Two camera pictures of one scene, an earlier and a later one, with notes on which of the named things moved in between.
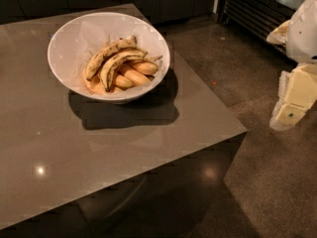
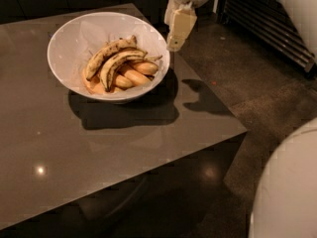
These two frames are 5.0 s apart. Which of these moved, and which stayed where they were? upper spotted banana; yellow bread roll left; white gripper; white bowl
Moved: white gripper
Stayed: yellow bread roll left; upper spotted banana; white bowl
